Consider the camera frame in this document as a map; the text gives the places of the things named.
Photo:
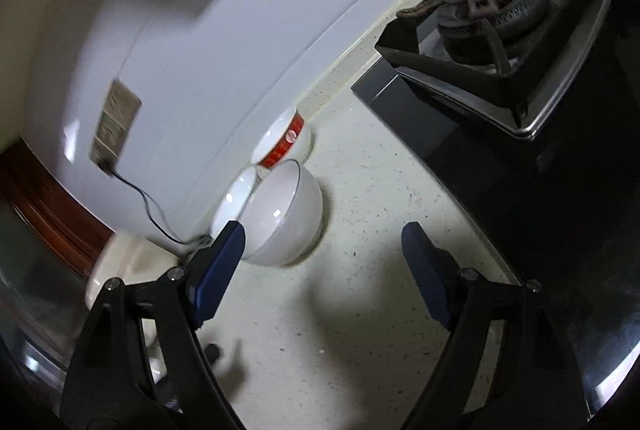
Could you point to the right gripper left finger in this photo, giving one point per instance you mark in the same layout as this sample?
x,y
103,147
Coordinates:
x,y
138,364

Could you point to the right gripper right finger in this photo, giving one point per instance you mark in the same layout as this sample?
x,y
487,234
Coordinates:
x,y
536,382

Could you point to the white conical bowl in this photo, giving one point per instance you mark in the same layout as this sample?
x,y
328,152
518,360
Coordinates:
x,y
234,200

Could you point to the green rimmed white bowl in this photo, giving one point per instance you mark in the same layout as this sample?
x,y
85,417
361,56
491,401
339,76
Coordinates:
x,y
283,218

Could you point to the red rimmed white bowl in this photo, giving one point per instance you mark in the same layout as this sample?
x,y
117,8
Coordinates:
x,y
288,137

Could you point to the cream rice cooker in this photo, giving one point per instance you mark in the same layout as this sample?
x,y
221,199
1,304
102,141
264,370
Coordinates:
x,y
132,258

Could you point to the black gas stove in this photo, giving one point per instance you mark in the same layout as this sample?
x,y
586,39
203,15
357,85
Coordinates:
x,y
508,79

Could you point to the wooden window frame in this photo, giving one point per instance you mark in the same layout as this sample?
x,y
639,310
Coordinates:
x,y
71,231

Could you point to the wall socket panel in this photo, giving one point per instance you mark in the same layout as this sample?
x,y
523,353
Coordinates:
x,y
119,111

